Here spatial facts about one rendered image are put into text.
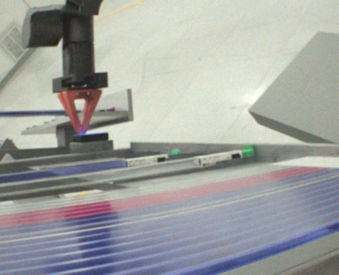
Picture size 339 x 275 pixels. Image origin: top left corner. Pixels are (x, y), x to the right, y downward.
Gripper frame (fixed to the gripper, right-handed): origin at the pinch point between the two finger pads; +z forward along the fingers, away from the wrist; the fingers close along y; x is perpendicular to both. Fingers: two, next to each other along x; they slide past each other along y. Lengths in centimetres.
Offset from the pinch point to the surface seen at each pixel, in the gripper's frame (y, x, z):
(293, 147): 41.8, 6.8, 2.4
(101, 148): 3.7, 1.8, 3.2
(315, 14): -88, 167, -47
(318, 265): 71, -23, 3
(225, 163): 35.0, 2.1, 4.0
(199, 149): 23.2, 7.0, 3.2
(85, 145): 3.7, -1.0, 2.5
